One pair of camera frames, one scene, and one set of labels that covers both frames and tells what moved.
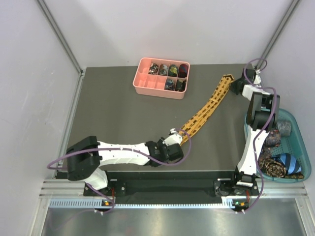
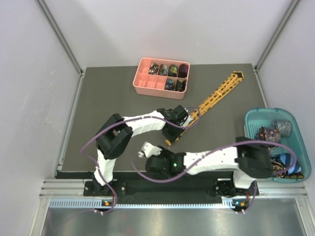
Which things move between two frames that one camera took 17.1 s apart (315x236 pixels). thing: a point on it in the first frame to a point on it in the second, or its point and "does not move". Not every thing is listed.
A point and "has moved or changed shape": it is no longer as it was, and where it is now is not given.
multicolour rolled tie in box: x=153 y=69 does not move
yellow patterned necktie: x=217 y=102 has moved or changed shape
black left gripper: x=160 y=142 to x=168 y=136
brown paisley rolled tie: x=271 y=167 does not move
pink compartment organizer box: x=163 y=78 does not move
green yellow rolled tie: x=173 y=70 does not move
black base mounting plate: x=172 y=184 does not move
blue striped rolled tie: x=291 y=164 does not move
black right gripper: x=233 y=86 to x=165 y=151
